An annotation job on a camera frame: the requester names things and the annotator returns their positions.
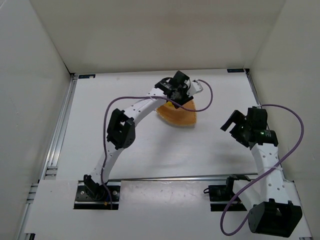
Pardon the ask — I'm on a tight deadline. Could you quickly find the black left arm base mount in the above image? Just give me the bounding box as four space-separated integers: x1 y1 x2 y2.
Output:
73 180 121 211

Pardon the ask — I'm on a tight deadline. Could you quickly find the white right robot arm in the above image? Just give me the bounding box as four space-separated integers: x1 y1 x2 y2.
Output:
220 107 303 238

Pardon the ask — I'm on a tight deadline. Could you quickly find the blue corner label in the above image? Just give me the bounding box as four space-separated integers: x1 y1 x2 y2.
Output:
227 68 245 73
78 74 96 79

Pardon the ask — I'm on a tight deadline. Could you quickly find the aluminium rail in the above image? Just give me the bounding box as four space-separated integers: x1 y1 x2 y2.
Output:
107 173 261 182
27 73 78 201
244 68 287 182

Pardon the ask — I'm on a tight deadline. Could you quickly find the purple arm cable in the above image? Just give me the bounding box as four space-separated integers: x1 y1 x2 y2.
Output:
219 104 305 237
99 79 214 210

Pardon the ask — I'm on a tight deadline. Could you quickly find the blue left corner label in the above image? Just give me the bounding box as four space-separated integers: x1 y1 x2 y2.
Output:
78 74 96 79

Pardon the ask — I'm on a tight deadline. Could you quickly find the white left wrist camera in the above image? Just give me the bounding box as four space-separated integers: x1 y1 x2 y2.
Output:
188 79 203 97

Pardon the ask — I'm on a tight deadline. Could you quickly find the aluminium right side rail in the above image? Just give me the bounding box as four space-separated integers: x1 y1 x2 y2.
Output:
244 68 287 182

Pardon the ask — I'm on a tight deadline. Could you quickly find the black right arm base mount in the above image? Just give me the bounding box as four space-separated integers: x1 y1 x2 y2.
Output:
203 185 247 212

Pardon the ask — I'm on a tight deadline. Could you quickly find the woven triangular fruit basket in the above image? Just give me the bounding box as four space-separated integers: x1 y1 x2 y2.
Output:
156 103 197 127

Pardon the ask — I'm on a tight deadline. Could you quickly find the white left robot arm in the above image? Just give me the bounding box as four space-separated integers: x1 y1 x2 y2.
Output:
83 71 203 201

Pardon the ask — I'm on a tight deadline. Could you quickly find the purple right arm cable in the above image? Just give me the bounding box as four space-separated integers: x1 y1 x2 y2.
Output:
219 104 305 237

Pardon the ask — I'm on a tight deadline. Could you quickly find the aluminium front rail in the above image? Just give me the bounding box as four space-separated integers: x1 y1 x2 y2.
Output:
107 173 261 182

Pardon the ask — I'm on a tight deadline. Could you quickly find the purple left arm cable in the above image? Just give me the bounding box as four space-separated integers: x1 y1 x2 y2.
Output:
99 79 214 210

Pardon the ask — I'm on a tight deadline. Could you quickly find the aluminium left side rail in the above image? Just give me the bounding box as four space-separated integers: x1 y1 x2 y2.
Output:
27 73 78 201

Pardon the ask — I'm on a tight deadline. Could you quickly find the blue right corner label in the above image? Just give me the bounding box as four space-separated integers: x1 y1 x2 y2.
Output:
227 68 245 73

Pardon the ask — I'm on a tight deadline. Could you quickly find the yellow fake banana bunch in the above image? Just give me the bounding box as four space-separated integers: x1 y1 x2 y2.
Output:
165 101 175 109

